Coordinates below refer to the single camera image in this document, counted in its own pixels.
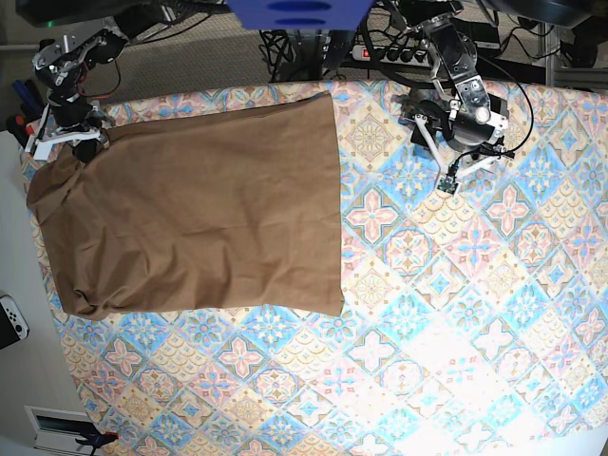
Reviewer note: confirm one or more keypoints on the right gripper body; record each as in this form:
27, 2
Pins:
76, 113

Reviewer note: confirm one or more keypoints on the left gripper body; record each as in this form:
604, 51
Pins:
463, 133

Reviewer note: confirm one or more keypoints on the brown t-shirt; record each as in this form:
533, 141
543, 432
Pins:
234, 209

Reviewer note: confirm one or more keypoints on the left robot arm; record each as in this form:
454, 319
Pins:
476, 121

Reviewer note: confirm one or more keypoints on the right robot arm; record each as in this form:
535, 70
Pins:
105, 29

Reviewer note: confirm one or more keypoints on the red black clamp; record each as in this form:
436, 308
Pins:
19, 128

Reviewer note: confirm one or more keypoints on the white power strip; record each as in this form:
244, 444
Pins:
392, 55

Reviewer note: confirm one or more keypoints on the handheld game console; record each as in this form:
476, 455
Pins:
13, 326

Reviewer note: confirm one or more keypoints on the patterned tablecloth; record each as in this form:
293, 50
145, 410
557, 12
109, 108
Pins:
472, 322

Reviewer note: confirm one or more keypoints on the white box device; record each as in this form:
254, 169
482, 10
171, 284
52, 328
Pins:
56, 431

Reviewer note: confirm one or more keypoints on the orange black clamp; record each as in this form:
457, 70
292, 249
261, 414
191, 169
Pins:
92, 437

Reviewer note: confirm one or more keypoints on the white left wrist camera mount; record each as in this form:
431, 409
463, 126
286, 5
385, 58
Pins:
455, 167

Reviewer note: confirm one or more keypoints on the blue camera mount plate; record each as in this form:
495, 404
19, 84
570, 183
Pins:
300, 14

